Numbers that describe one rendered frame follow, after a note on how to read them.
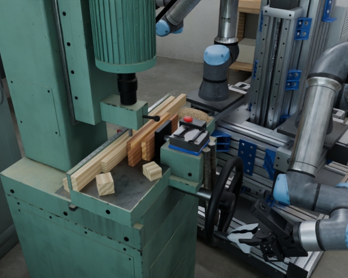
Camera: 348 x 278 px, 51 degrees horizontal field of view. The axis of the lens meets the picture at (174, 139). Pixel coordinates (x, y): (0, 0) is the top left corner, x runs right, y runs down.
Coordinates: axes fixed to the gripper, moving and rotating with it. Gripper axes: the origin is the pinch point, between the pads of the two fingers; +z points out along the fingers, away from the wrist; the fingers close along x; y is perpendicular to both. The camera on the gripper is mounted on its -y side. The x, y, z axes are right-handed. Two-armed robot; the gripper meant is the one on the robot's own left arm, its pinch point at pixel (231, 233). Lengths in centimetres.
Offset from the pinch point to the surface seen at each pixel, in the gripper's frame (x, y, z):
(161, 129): 13.1, -31.2, 16.1
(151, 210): -3.9, -13.2, 19.6
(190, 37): 330, -38, 166
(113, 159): 0.1, -30.3, 27.7
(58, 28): 4, -71, 25
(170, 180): 6.6, -16.5, 16.8
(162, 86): 245, -8, 175
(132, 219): -13.9, -17.4, 17.2
